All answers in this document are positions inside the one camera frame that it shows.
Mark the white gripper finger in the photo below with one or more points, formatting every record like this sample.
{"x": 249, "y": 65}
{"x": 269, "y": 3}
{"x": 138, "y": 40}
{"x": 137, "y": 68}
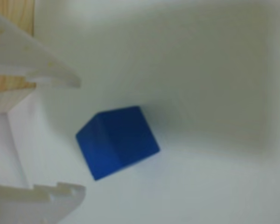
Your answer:
{"x": 25, "y": 53}
{"x": 25, "y": 207}

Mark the small blue cube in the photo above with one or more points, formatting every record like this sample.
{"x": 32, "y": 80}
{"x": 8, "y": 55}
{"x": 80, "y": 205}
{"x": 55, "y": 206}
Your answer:
{"x": 116, "y": 142}

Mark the light wooden open box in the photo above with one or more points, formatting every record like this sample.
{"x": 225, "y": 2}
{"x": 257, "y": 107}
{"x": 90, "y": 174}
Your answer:
{"x": 9, "y": 98}

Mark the white wood-grain base board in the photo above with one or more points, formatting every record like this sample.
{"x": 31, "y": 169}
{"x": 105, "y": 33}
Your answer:
{"x": 200, "y": 116}

